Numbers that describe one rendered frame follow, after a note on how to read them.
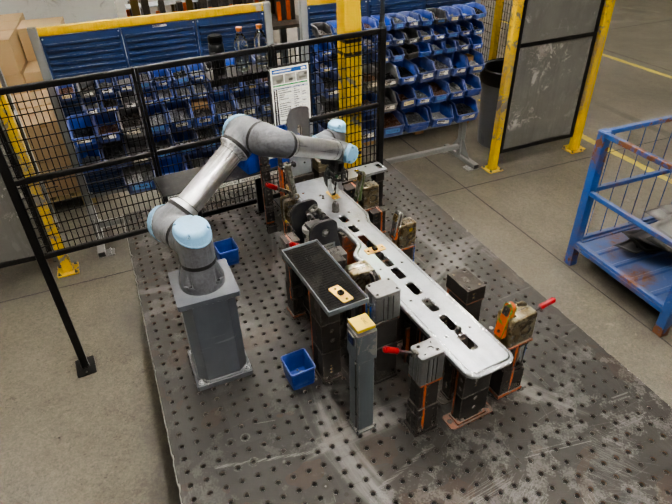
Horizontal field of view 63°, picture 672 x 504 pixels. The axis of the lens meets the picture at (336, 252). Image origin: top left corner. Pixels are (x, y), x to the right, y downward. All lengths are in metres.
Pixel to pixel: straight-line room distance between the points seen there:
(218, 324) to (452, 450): 0.87
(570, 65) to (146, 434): 4.23
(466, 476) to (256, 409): 0.73
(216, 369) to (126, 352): 1.39
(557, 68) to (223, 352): 3.92
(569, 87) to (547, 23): 0.69
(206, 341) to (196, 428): 0.29
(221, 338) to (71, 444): 1.30
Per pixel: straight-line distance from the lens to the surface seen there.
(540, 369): 2.21
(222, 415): 2.02
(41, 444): 3.14
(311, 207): 2.11
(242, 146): 1.94
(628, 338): 3.57
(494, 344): 1.82
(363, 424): 1.91
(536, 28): 4.83
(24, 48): 6.37
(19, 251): 4.15
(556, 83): 5.20
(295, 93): 2.90
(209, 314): 1.90
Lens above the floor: 2.25
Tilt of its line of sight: 35 degrees down
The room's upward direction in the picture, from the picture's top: 2 degrees counter-clockwise
